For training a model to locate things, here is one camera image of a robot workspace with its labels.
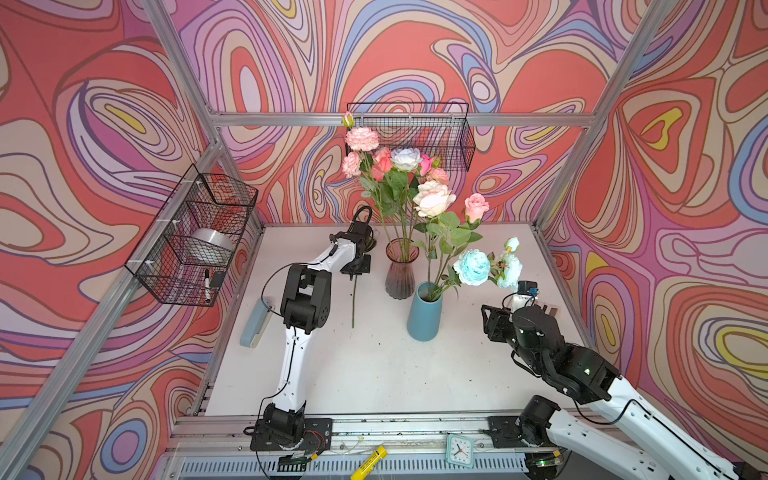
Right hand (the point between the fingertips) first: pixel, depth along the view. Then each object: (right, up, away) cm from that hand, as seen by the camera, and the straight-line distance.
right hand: (492, 317), depth 72 cm
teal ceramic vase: (-16, 0, +3) cm, 16 cm away
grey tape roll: (-68, +18, -3) cm, 70 cm away
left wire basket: (-75, +16, 0) cm, 77 cm away
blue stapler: (-66, -5, +16) cm, 68 cm away
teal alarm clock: (-9, -31, -2) cm, 33 cm away
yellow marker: (-30, -33, -4) cm, 45 cm away
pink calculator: (+27, -3, +21) cm, 34 cm away
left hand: (-35, +9, +34) cm, 49 cm away
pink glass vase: (-22, +7, +19) cm, 29 cm away
